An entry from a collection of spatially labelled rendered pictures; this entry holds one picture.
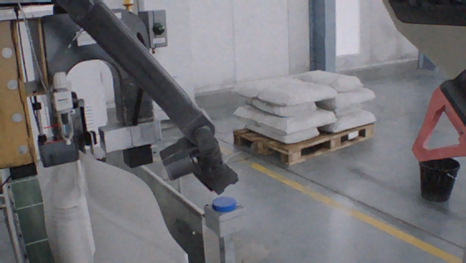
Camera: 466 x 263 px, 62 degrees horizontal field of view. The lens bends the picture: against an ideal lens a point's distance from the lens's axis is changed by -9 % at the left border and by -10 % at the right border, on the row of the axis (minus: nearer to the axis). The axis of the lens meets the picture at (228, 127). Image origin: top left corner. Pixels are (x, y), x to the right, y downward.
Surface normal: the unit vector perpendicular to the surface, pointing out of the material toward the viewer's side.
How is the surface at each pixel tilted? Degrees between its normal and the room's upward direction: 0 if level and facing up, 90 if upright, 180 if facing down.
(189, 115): 104
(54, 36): 90
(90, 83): 90
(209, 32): 90
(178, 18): 90
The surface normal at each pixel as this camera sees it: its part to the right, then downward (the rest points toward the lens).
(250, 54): 0.53, 0.22
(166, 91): 0.39, 0.46
